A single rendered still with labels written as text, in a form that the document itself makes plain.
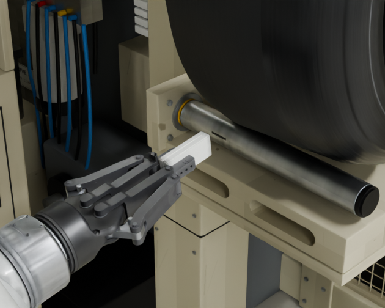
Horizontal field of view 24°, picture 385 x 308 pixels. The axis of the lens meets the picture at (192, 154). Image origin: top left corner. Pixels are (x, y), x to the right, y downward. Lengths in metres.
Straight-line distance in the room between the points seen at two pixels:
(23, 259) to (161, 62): 0.64
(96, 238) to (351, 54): 0.34
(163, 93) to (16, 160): 0.38
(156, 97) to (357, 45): 0.41
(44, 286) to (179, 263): 0.75
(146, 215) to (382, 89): 0.32
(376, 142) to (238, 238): 0.59
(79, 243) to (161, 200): 0.11
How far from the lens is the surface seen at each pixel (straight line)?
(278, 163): 1.23
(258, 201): 1.25
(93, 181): 1.02
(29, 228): 0.93
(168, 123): 1.35
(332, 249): 1.19
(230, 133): 1.28
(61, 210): 0.94
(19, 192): 1.63
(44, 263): 0.91
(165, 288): 1.72
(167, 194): 0.98
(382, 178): 1.41
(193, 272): 1.63
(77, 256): 0.94
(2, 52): 1.51
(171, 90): 1.33
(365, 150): 1.13
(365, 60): 1.02
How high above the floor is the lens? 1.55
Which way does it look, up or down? 31 degrees down
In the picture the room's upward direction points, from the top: straight up
